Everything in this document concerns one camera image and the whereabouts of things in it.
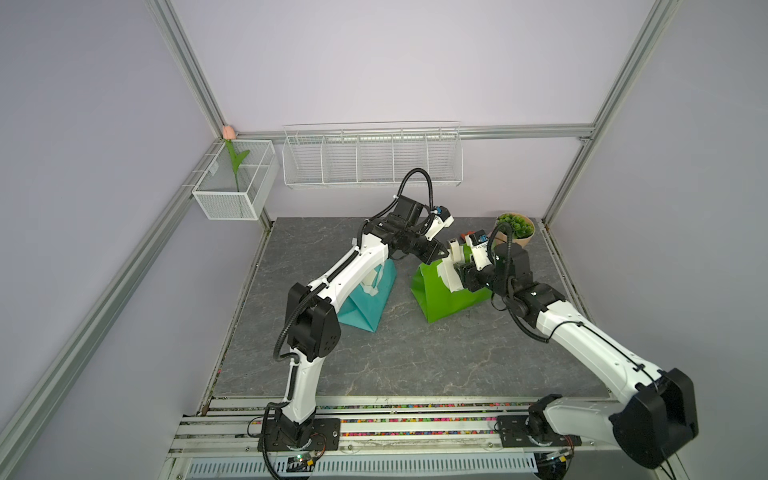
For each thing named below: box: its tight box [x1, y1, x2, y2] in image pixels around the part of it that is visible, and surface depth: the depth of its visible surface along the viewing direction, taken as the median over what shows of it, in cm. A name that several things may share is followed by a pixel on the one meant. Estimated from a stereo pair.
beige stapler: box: [448, 238, 465, 263], surface depth 82 cm
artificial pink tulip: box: [222, 125, 250, 192], surface depth 92 cm
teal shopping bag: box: [337, 259, 397, 333], surface depth 92 cm
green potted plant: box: [497, 213, 534, 239], surface depth 101 cm
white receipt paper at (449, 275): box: [437, 258, 464, 293], surface depth 84 cm
